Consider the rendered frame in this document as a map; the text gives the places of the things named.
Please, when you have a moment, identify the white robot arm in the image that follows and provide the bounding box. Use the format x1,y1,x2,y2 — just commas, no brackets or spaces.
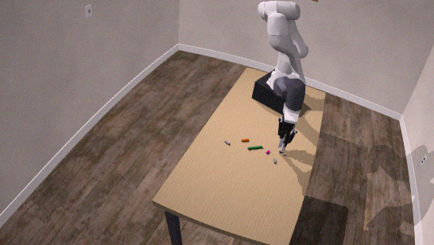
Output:
258,1,308,124

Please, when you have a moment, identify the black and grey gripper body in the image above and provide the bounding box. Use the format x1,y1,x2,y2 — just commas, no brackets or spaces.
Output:
282,114,295,131

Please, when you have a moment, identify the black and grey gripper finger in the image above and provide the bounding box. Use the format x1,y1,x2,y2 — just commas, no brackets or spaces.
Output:
277,117,286,148
281,126,297,152

